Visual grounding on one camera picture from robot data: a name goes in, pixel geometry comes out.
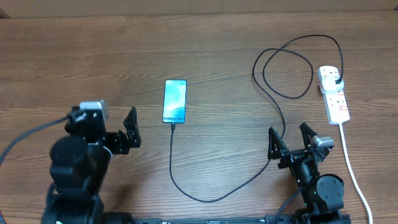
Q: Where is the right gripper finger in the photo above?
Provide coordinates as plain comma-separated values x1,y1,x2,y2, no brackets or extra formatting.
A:
299,122,318,146
267,127,288,160

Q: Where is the Samsung Galaxy smartphone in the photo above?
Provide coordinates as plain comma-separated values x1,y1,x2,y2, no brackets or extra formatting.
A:
162,80,187,123

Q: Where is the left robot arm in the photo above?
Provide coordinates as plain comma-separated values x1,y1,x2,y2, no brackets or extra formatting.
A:
41,106,141,224

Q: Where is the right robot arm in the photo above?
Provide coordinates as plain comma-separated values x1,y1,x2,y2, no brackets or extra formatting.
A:
265,123,351,224

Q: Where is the white charger plug adapter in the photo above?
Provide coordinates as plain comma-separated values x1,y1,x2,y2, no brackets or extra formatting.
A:
320,77,345,94

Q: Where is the white power strip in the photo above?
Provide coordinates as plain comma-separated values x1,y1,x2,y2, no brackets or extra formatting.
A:
318,65,350,125

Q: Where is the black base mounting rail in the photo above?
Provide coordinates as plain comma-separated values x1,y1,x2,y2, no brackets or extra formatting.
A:
133,215,351,224

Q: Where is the white power strip cord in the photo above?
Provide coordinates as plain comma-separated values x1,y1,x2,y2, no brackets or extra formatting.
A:
338,123,374,224

